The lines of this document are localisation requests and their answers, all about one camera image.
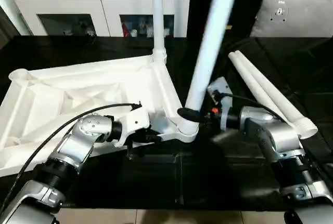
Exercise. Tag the white plastic table leg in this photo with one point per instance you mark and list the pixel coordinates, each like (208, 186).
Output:
(157, 16)
(213, 37)
(281, 99)
(252, 81)

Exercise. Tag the white plastic table top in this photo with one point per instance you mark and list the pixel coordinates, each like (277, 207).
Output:
(67, 94)

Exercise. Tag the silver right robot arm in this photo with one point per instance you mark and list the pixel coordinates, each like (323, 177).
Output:
(276, 146)

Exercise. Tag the black work mat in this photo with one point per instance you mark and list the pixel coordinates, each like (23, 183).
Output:
(307, 63)

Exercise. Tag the black furniture with yellow label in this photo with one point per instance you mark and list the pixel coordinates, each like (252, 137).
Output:
(239, 0)

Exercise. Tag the grey cushion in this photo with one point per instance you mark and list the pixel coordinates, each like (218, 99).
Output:
(294, 13)

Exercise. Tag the white glass-door cabinet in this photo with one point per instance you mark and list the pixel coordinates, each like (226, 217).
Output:
(73, 5)

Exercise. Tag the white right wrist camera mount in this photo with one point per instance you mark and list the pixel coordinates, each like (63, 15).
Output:
(218, 95)

